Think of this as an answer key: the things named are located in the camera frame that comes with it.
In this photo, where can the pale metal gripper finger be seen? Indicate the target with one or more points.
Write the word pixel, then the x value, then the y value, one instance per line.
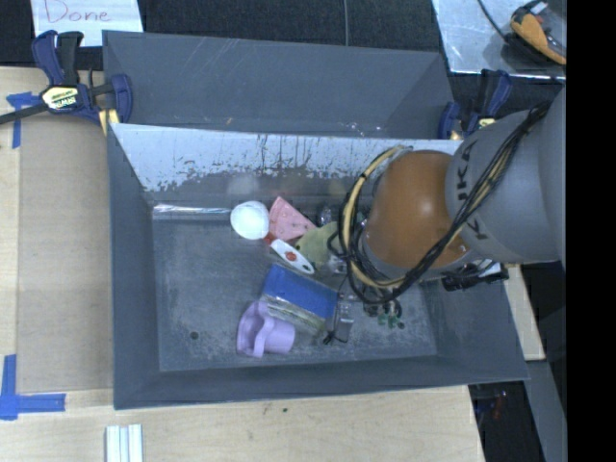
pixel 345 311
pixel 342 331

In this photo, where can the blue flat box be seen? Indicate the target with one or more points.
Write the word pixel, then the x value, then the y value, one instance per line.
pixel 300 290

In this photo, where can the clear plastic packet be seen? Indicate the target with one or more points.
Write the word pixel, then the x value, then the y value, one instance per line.
pixel 293 316

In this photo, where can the yellow-green cloth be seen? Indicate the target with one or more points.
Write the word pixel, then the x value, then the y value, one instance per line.
pixel 320 248

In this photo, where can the lilac plastic cup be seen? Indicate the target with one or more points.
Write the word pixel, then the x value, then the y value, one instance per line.
pixel 269 335

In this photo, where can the white and red small tool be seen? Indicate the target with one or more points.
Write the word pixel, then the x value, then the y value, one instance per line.
pixel 293 257

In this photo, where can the clear glass thing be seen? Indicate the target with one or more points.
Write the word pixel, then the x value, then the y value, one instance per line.
pixel 325 215

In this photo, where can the pink wedge toy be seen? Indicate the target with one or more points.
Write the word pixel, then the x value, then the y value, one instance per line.
pixel 288 220

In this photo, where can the white ball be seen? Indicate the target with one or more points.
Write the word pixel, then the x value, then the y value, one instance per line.
pixel 249 219

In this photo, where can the grey metal bin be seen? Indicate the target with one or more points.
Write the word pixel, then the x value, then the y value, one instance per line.
pixel 212 282

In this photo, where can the clear plastic tube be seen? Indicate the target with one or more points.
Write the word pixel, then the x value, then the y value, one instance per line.
pixel 192 211

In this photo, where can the black cylinder on white bracket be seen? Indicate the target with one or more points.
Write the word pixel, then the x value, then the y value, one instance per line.
pixel 469 279

